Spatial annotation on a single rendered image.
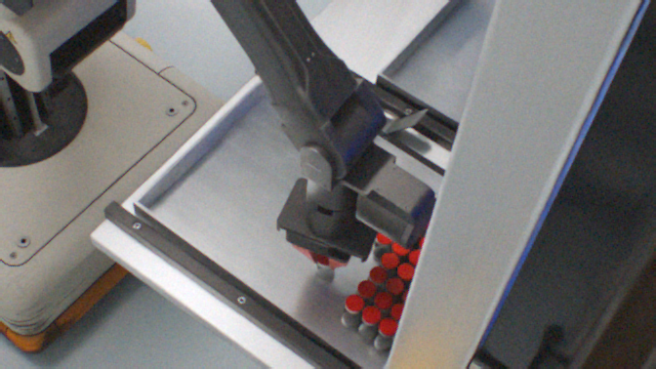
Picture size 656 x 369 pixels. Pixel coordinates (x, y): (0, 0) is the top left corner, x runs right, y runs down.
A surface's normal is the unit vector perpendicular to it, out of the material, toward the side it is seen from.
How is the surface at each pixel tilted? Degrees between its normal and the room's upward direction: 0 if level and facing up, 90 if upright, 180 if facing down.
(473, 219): 90
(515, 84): 90
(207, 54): 0
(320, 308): 0
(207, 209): 0
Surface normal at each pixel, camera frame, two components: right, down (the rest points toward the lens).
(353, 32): 0.07, -0.55
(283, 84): -0.62, 0.58
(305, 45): 0.66, 0.10
